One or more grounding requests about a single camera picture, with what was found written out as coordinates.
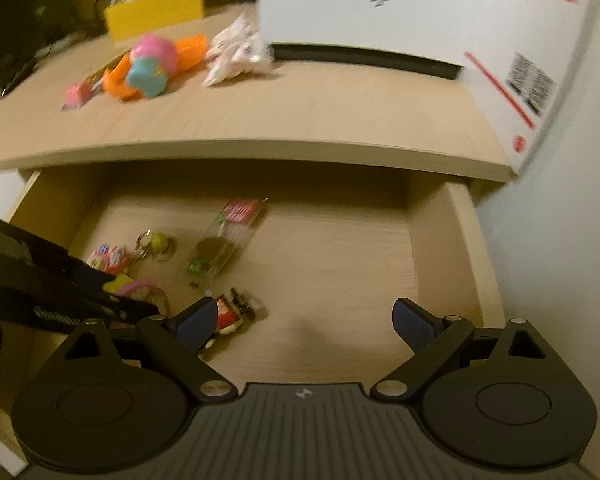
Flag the white cardboard box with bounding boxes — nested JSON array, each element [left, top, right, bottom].
[[256, 0, 598, 176]]

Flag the colourful snack packet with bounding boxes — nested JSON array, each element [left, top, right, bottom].
[[87, 244, 131, 276]]

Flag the orange plastic piece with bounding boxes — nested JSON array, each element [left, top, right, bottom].
[[102, 52, 146, 101]]

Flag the yellow pink ring toy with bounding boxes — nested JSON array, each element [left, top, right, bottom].
[[102, 274, 171, 316]]

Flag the wooden nightstand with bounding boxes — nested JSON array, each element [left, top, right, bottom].
[[0, 0, 516, 183]]

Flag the yellow box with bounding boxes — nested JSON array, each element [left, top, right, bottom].
[[104, 0, 204, 43]]

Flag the yellow bell keychain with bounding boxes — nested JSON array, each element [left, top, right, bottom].
[[135, 230, 177, 263]]

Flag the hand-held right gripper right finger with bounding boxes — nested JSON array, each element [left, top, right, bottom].
[[370, 297, 548, 403]]

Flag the wooden drawer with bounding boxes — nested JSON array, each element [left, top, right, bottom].
[[0, 165, 508, 411]]

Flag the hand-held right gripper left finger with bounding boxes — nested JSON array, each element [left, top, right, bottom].
[[65, 297, 233, 403]]

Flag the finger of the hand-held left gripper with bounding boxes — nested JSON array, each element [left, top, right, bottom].
[[0, 270, 162, 322], [0, 216, 108, 293]]

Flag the clear packet red label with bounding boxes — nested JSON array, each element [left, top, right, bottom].
[[187, 197, 268, 281]]

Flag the white wrapper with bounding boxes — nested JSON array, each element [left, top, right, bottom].
[[202, 12, 276, 87]]

